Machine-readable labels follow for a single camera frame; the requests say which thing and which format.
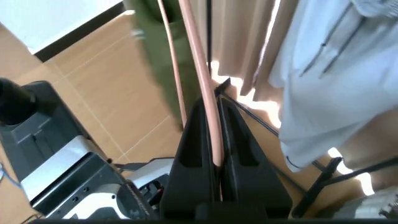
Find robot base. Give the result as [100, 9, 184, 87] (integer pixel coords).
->
[0, 77, 175, 220]

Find pale grey shorts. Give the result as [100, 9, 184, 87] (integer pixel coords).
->
[267, 0, 398, 174]

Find pink clothes hanger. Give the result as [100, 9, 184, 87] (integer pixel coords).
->
[157, 0, 224, 167]

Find green garment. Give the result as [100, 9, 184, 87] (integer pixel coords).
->
[124, 0, 203, 130]

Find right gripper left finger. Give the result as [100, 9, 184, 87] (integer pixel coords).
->
[160, 96, 220, 218]

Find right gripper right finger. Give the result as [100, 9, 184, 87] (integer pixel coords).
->
[217, 95, 293, 218]

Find black clothes rack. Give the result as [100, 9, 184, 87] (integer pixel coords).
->
[205, 0, 398, 218]

